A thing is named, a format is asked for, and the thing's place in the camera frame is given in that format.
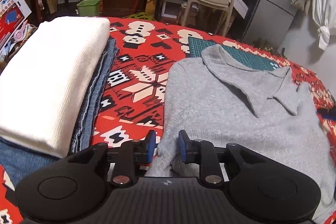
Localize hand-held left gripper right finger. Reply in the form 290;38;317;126
178;130;265;187

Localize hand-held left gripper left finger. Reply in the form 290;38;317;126
67;130;157;188

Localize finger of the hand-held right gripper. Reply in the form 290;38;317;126
317;108;336;121

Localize grey polo shirt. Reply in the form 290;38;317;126
144;44;336;222

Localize folded blue jeans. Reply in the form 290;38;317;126
0;38;121;188

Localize red patterned blanket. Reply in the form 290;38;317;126
0;17;336;224

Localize green tinsel garland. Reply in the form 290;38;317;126
252;38;286;58

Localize green cutting mat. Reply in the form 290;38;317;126
188;36;280;72

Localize white knotted curtain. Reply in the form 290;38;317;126
312;0;336;51

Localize white folded garment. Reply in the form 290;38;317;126
0;17;111;159

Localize lime green flat crate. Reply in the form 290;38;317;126
122;12;155;21

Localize white flat box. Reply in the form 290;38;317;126
232;0;248;18

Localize green waste bin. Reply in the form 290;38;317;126
77;0;101;17

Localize pink headphones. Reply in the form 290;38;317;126
12;21;29;42

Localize red blue printed cardboard box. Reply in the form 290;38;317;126
0;0;32;48

